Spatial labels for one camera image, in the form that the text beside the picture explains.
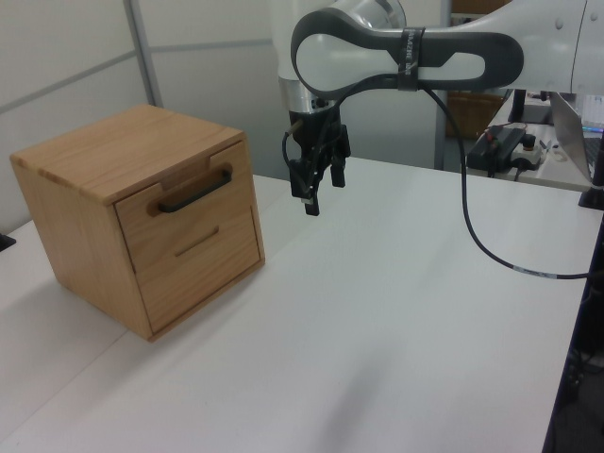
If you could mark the silver laptop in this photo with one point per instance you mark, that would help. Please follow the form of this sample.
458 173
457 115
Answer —
571 137

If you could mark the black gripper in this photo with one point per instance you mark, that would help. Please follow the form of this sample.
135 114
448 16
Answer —
313 129

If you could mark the white office desk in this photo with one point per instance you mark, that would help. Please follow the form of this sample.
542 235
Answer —
552 175

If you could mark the emergency stop button box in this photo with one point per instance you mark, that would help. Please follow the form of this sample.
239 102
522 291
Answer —
527 153

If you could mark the black monitor stand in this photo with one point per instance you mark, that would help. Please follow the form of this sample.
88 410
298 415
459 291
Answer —
595 189

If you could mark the brown cardboard box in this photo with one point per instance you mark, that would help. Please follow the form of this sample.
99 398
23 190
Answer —
472 113

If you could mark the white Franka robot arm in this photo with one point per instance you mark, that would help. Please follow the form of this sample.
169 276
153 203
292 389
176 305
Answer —
330 56

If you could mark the black table clamp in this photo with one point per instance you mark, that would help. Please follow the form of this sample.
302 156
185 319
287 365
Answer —
5 240

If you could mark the wooden drawer with grooved front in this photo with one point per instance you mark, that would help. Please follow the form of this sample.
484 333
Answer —
207 292

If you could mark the black power supply box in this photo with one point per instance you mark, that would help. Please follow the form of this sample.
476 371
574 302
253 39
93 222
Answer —
495 148

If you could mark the wooden cabinet housing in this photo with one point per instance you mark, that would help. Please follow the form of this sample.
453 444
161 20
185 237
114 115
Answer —
75 189

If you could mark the grey partition frame post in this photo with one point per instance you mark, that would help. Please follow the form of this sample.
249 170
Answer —
144 52

